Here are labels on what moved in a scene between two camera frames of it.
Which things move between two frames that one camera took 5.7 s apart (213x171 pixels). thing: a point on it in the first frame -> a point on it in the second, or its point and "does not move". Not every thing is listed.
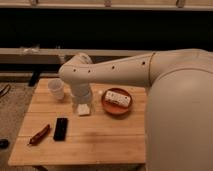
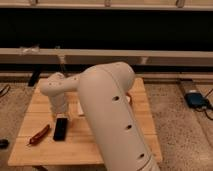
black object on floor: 4,143 does not move
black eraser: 60,129 does not move
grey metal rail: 56,56 does not move
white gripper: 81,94 -> 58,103
